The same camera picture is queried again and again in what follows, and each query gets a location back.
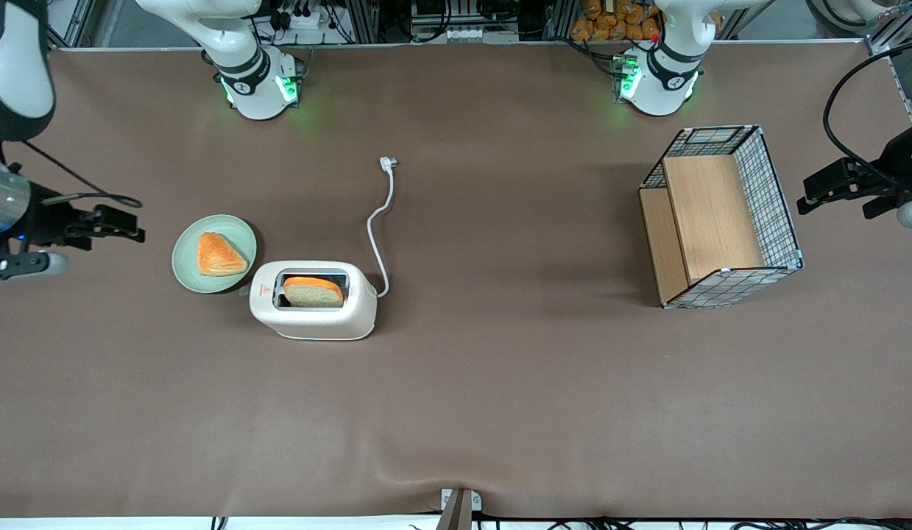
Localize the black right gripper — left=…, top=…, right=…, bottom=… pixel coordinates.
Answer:
left=15, top=187, right=146, bottom=249

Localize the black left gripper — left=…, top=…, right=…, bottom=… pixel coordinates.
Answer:
left=797, top=121, right=912, bottom=219

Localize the white two-slot toaster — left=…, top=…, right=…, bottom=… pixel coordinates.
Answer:
left=249, top=261, right=378, bottom=341

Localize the pale green round plate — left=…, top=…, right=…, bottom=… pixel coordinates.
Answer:
left=172, top=214, right=258, bottom=294

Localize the orange triangular pastry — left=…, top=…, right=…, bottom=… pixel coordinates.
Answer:
left=197, top=232, right=249, bottom=278

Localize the wooden stepped shelf insert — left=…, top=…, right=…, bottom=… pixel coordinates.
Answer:
left=640, top=155, right=766, bottom=304

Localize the bread slice with orange crust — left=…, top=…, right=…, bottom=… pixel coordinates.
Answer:
left=283, top=276, right=346, bottom=308

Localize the bag of orange buns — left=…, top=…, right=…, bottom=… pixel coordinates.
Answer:
left=571, top=0, right=662, bottom=42

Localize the white power strip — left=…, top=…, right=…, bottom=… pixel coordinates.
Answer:
left=257, top=0, right=346, bottom=32

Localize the brown table cloth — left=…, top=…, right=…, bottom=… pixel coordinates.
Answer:
left=0, top=40, right=912, bottom=520

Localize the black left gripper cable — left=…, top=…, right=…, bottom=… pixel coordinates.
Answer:
left=824, top=38, right=912, bottom=185

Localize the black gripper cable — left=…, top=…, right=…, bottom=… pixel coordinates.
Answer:
left=21, top=140, right=144, bottom=210
left=824, top=38, right=912, bottom=185

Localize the wire grid basket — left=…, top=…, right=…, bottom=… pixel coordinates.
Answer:
left=639, top=125, right=804, bottom=310

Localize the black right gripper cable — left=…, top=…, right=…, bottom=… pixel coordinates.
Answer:
left=21, top=140, right=144, bottom=210

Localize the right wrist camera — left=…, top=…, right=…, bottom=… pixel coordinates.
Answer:
left=0, top=247, right=71, bottom=283

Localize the aluminium frame profile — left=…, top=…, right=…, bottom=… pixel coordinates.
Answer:
left=864, top=0, right=912, bottom=122
left=47, top=0, right=96, bottom=52

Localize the white toaster cord with plug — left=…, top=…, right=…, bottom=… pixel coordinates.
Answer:
left=366, top=156, right=398, bottom=299

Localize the metal bracket with brown post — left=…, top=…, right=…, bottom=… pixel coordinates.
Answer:
left=436, top=487, right=483, bottom=530

